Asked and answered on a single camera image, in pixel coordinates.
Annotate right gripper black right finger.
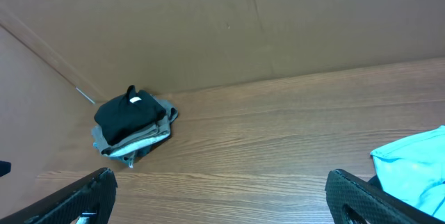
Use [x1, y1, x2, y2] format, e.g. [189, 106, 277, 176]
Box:
[325, 169, 444, 224]

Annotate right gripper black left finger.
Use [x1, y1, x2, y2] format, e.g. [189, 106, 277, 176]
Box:
[1, 168, 118, 224]

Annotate black t-shirt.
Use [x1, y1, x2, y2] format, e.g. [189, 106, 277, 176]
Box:
[94, 85, 166, 145]

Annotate light blue t-shirt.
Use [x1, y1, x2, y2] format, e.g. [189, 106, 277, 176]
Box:
[371, 126, 444, 221]

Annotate grey folded shorts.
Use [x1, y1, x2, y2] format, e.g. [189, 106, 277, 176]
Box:
[91, 98, 178, 160]

